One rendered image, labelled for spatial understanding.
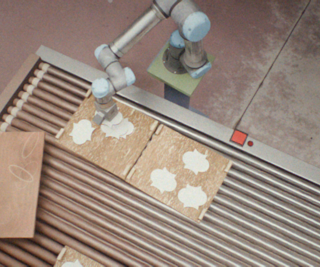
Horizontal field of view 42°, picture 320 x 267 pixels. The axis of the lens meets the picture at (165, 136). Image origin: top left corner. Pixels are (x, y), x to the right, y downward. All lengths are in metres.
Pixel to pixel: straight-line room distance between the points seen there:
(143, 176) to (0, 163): 0.67
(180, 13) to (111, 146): 0.76
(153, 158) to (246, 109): 1.37
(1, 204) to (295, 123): 2.20
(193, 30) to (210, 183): 0.75
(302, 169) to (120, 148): 0.91
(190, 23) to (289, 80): 1.87
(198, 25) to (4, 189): 1.13
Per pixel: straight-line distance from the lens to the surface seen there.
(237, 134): 2.13
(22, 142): 2.08
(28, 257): 2.06
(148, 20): 1.80
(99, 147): 2.09
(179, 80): 2.27
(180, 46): 2.11
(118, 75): 1.80
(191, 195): 1.99
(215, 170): 2.04
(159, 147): 2.07
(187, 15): 1.71
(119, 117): 2.02
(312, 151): 3.25
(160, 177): 2.01
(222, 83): 3.33
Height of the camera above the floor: 2.87
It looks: 68 degrees down
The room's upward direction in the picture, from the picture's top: straight up
